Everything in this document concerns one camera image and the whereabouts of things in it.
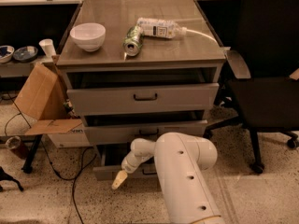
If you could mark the grey top drawer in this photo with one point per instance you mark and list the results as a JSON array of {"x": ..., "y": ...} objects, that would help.
[{"x": 129, "y": 100}]

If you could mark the white ceramic bowl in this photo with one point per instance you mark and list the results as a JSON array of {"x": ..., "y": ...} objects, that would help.
[{"x": 88, "y": 36}]

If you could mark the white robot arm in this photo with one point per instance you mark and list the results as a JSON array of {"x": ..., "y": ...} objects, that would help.
[{"x": 179, "y": 161}]

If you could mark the green soda can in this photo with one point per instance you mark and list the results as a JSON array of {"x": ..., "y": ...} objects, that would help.
[{"x": 133, "y": 41}]

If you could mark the clear plastic water bottle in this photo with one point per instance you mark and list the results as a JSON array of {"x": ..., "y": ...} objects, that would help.
[{"x": 161, "y": 28}]

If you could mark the grey middle drawer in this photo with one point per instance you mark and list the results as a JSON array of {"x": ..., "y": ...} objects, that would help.
[{"x": 127, "y": 133}]

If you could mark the black office chair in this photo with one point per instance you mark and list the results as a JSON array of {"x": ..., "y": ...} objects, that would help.
[{"x": 261, "y": 72}]

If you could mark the brown cup on floor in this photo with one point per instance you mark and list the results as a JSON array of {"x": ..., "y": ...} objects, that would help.
[{"x": 17, "y": 147}]

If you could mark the open cardboard box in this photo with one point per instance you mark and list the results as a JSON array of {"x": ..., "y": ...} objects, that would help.
[{"x": 43, "y": 98}]

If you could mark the black stand leg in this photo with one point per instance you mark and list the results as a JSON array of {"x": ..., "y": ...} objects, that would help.
[{"x": 27, "y": 167}]

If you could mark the blue patterned bowl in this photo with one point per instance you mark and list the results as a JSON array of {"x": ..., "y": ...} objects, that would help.
[{"x": 25, "y": 54}]

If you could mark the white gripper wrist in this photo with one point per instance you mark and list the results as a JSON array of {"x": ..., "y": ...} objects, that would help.
[{"x": 128, "y": 165}]

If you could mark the white blue bowl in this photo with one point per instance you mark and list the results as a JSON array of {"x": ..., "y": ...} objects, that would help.
[{"x": 6, "y": 53}]

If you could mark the grey three-drawer cabinet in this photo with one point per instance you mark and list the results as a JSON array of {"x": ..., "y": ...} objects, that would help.
[{"x": 195, "y": 58}]

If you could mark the white paper cup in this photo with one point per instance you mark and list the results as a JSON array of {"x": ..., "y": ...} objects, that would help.
[{"x": 48, "y": 47}]

